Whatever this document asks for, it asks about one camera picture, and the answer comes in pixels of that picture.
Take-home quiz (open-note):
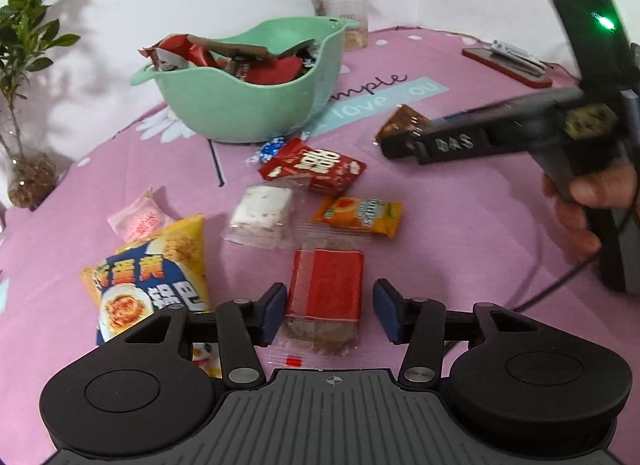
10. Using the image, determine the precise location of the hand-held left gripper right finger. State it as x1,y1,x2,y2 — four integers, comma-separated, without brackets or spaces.
373,279,538,390

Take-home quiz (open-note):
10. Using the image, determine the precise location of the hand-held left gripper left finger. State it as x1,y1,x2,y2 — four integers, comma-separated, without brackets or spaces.
125,282,288,390

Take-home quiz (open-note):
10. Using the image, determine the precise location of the brown snack packet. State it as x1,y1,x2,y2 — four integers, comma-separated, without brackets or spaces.
375,105,432,146

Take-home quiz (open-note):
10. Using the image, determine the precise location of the clear red cake packet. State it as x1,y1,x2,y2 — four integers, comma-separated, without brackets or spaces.
267,247,366,371

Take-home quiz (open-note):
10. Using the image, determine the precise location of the green plastic bowl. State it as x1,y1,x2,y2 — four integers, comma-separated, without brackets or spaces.
131,16,360,143

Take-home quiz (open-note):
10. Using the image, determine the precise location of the red and white snack packet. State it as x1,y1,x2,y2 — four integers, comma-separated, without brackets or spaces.
139,34,221,71

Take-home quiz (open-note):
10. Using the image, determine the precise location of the person's right hand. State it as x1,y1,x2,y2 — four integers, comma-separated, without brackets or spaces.
542,164,640,257

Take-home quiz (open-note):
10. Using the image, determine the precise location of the white clip device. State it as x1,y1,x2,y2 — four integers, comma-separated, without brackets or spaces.
490,39,546,77

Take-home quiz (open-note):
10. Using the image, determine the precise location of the red smartphone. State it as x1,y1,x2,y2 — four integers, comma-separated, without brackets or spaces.
462,46,553,88

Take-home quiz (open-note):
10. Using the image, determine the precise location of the orange candy packet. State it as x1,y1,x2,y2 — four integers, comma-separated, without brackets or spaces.
312,195,404,238

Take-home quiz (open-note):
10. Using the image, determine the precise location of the small red cracker packet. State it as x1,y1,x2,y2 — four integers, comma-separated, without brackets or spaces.
258,139,367,196

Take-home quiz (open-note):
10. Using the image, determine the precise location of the pink printed tablecloth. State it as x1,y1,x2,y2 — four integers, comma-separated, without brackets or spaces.
0,25,640,465

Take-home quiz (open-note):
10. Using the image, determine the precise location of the white nougat cube packet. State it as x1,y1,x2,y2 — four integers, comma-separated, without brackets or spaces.
223,184,296,250

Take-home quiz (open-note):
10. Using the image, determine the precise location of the yellow snack bag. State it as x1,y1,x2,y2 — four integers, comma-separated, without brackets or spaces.
81,214,223,378

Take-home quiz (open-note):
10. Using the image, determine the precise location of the blue and white candy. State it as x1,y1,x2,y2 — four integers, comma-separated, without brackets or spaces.
245,136,288,164

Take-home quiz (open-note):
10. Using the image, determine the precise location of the round pink pastry packet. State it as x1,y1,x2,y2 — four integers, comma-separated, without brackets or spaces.
106,188,176,245

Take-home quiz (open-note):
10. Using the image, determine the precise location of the leafy plant in glass vase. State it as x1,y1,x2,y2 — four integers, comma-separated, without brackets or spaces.
0,0,83,211

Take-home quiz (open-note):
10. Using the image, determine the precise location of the black cable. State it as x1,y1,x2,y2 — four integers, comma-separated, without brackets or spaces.
515,245,601,313

